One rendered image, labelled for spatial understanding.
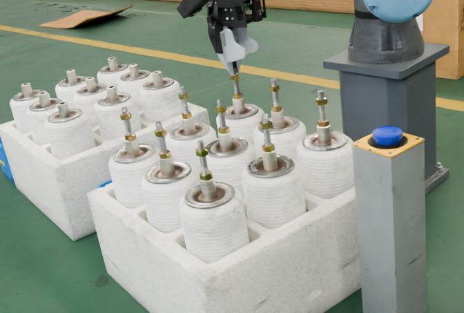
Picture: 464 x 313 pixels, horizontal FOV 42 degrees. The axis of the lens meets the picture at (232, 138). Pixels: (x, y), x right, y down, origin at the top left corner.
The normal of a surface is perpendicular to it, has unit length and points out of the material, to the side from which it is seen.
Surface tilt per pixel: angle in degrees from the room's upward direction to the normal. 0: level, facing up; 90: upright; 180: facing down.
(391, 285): 90
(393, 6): 96
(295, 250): 90
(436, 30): 90
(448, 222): 0
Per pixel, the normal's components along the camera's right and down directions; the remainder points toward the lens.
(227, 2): -0.55, 0.40
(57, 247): -0.14, -0.91
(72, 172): 0.59, 0.24
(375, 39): -0.47, 0.11
